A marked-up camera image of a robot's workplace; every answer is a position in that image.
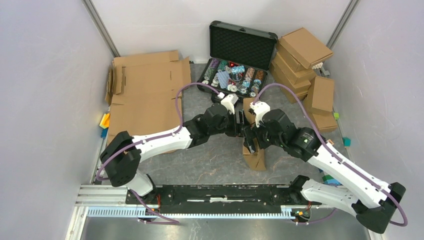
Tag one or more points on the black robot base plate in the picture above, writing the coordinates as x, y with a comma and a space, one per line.
220, 199

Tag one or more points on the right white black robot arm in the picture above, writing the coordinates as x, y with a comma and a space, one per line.
370, 200

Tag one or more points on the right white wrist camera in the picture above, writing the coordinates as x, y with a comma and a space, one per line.
259, 108

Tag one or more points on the low folded cardboard box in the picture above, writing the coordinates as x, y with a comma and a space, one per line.
324, 123

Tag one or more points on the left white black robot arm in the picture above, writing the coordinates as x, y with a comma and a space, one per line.
121, 157

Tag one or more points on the black poker chip case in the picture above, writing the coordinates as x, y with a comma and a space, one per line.
239, 59

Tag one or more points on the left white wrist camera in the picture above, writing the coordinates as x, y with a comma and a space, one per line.
228, 101

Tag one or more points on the blue toy blocks stack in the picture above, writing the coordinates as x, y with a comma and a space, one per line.
329, 180

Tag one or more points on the yellow orange toy block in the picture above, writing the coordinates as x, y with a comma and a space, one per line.
105, 121

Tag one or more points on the flat cardboard sheet stack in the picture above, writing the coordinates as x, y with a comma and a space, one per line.
142, 93

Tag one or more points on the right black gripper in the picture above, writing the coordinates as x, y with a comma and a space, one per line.
252, 132

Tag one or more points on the leaning folded cardboard box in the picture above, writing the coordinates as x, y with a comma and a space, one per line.
320, 96

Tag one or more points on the white plastic connector piece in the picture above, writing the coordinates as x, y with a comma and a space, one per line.
320, 70

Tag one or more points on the brown cardboard box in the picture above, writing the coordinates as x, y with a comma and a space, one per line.
255, 160

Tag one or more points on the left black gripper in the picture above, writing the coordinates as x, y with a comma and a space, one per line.
237, 131

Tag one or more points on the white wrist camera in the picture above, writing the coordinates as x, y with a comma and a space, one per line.
259, 108
228, 101

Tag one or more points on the stacked folded cardboard boxes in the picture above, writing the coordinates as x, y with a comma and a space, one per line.
286, 70

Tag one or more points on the teal toy cube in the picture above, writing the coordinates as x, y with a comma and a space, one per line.
346, 142

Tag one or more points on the aluminium frame rail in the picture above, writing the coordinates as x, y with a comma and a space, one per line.
101, 196

